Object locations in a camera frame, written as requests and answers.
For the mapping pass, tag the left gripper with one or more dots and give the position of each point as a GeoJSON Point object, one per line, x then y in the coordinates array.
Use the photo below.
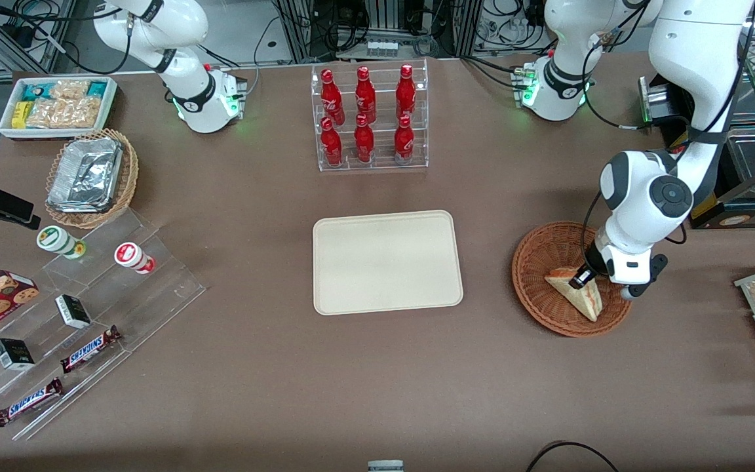
{"type": "Point", "coordinates": [593, 261]}

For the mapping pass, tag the triangular sandwich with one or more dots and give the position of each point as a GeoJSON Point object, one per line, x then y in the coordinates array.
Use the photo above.
{"type": "Point", "coordinates": [584, 303]}

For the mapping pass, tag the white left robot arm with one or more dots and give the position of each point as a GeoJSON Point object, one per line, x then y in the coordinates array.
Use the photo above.
{"type": "Point", "coordinates": [646, 196]}

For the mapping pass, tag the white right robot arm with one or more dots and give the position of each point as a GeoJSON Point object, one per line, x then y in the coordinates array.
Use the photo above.
{"type": "Point", "coordinates": [200, 105]}

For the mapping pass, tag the round brown wicker basket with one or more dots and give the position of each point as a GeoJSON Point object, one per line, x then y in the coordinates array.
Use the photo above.
{"type": "Point", "coordinates": [535, 288]}

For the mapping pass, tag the cream rectangular plastic tray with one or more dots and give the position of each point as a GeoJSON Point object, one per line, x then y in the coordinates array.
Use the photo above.
{"type": "Point", "coordinates": [387, 262]}

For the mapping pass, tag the oval tan wicker basket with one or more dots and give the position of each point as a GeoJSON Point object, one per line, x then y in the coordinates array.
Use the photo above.
{"type": "Point", "coordinates": [128, 177]}

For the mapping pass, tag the aluminium foil tray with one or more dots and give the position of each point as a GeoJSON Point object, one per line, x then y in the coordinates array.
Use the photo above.
{"type": "Point", "coordinates": [86, 174]}

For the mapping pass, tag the red cola bottle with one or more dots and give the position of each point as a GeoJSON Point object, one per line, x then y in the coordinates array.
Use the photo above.
{"type": "Point", "coordinates": [332, 103]}
{"type": "Point", "coordinates": [365, 98]}
{"type": "Point", "coordinates": [406, 95]}
{"type": "Point", "coordinates": [404, 143]}
{"type": "Point", "coordinates": [331, 145]}
{"type": "Point", "coordinates": [364, 143]}

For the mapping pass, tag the clear acrylic bottle rack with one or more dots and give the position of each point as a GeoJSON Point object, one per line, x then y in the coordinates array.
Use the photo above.
{"type": "Point", "coordinates": [383, 141]}

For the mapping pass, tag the steel food pan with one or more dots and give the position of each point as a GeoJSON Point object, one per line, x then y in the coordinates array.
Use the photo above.
{"type": "Point", "coordinates": [751, 101]}

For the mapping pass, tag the small grey device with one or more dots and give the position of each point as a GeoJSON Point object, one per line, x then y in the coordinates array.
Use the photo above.
{"type": "Point", "coordinates": [385, 466]}

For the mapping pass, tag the black equipment rack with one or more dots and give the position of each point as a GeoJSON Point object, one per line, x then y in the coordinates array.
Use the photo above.
{"type": "Point", "coordinates": [384, 19]}

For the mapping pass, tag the clear acrylic stepped stand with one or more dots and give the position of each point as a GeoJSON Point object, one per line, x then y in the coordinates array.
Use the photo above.
{"type": "Point", "coordinates": [154, 295]}

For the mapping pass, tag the red-lidded white cup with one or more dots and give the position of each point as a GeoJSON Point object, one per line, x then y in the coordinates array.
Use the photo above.
{"type": "Point", "coordinates": [130, 254]}

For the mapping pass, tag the snickers chocolate bar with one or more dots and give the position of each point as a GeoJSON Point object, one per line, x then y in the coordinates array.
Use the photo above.
{"type": "Point", "coordinates": [29, 402]}
{"type": "Point", "coordinates": [89, 349]}

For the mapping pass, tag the white rectangular snack bin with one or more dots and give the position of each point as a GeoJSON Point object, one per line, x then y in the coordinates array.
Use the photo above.
{"type": "Point", "coordinates": [110, 98]}

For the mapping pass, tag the small black carton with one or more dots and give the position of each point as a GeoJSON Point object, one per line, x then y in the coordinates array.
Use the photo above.
{"type": "Point", "coordinates": [14, 354]}
{"type": "Point", "coordinates": [73, 311]}

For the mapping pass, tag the teal snack pack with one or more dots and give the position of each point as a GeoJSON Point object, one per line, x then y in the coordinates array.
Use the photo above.
{"type": "Point", "coordinates": [34, 92]}
{"type": "Point", "coordinates": [97, 89]}

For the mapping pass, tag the green-lidded white cup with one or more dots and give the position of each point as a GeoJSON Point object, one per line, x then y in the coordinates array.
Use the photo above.
{"type": "Point", "coordinates": [55, 239]}

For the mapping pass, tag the clear cracker bag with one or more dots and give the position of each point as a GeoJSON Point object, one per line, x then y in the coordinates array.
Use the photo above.
{"type": "Point", "coordinates": [69, 90]}
{"type": "Point", "coordinates": [63, 113]}

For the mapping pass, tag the yellow snack pack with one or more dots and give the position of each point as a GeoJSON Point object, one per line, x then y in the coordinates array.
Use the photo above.
{"type": "Point", "coordinates": [19, 115]}

